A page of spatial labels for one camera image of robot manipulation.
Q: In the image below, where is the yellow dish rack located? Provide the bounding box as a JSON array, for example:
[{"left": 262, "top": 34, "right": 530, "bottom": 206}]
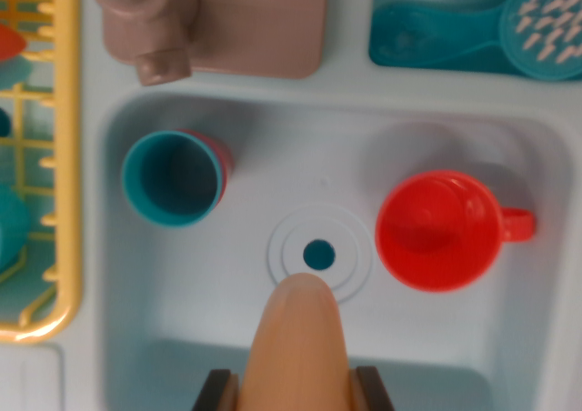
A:
[{"left": 0, "top": 0, "right": 85, "bottom": 343}]

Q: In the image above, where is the red cup without handle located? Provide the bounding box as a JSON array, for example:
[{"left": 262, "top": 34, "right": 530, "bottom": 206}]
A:
[{"left": 179, "top": 128, "right": 236, "bottom": 203}]

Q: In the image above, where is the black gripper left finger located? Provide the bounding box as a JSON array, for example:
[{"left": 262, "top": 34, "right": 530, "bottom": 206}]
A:
[{"left": 194, "top": 368, "right": 242, "bottom": 411}]

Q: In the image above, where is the light blue toy sink unit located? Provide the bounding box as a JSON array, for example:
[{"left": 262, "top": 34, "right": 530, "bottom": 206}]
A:
[{"left": 0, "top": 0, "right": 582, "bottom": 411}]

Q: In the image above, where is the red toy plate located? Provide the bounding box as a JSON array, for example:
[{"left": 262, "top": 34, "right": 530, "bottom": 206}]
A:
[{"left": 0, "top": 22, "right": 26, "bottom": 65}]

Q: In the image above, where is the teal dish brush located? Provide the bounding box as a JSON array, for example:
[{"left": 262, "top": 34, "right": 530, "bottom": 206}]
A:
[{"left": 375, "top": 0, "right": 582, "bottom": 81}]

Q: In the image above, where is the red mug with handle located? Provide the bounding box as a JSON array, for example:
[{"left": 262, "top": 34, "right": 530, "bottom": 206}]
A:
[{"left": 375, "top": 169, "right": 537, "bottom": 293}]

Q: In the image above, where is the teal mug with handle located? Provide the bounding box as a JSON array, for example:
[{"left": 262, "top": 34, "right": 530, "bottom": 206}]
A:
[{"left": 0, "top": 185, "right": 33, "bottom": 276}]

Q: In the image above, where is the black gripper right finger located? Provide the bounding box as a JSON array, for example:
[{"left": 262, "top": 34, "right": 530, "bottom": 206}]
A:
[{"left": 349, "top": 365, "right": 396, "bottom": 411}]

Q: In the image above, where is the teal cup without handle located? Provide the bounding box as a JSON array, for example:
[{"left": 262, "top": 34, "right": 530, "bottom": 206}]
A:
[{"left": 121, "top": 130, "right": 224, "bottom": 228}]

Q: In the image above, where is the cream detergent bottle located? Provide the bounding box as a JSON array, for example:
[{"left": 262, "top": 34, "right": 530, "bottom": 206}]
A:
[{"left": 236, "top": 272, "right": 358, "bottom": 411}]

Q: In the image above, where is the grey toy faucet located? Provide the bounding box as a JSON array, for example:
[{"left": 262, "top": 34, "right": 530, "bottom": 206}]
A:
[{"left": 67, "top": 0, "right": 329, "bottom": 87}]

